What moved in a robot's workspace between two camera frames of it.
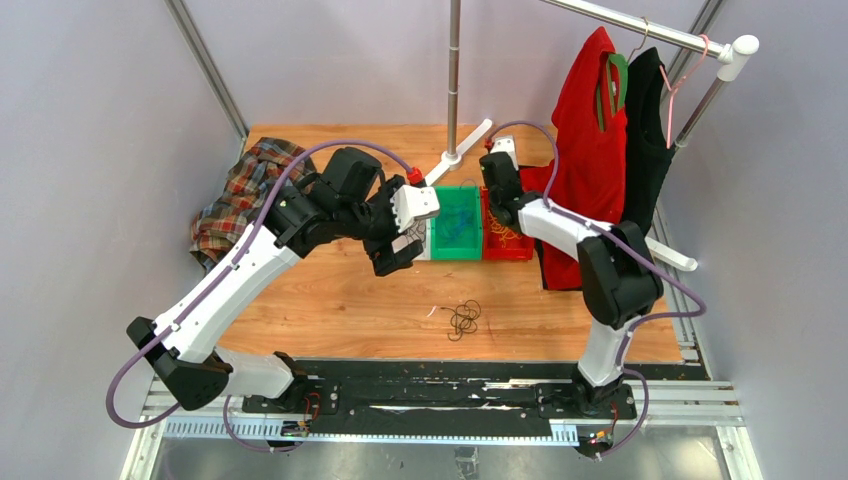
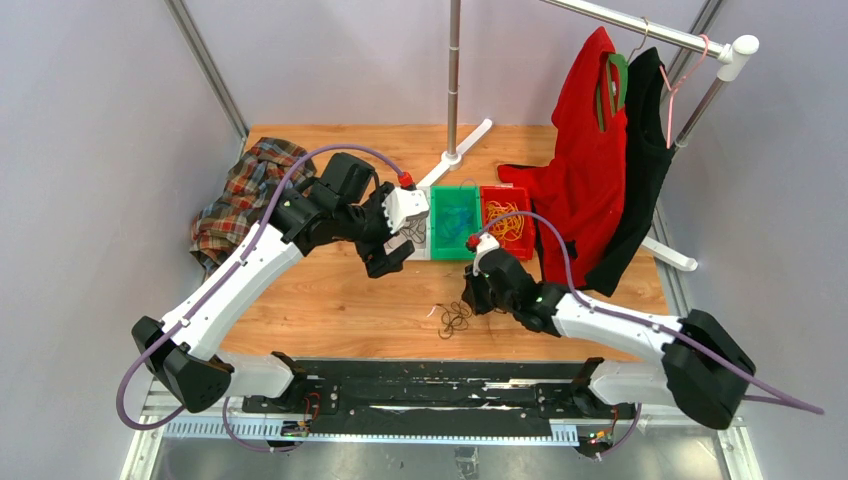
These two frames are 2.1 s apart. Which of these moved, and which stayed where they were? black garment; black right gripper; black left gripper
Moved: black right gripper
Stayed: black garment; black left gripper
